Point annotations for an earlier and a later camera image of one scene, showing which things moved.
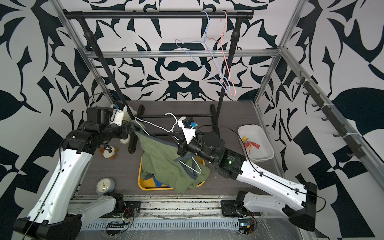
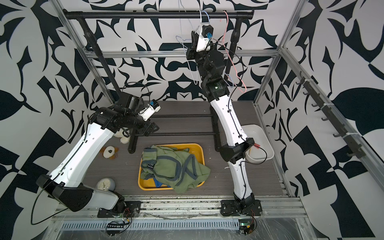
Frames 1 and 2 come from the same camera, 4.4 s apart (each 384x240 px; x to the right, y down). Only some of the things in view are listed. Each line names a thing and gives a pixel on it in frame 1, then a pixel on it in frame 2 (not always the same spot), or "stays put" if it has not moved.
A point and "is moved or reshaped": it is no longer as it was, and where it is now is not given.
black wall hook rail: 356,149 stays put
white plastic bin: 257,146 stays put
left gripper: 125,127 → 149,129
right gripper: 183,149 → 193,53
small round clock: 105,185 stays put
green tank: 163,162 is moved or reshaped
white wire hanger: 137,119 → 201,11
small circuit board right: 246,226 stays put
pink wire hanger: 231,82 is moved or reshaped
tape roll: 106,154 stays put
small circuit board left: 114,229 stays put
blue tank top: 157,184 stays put
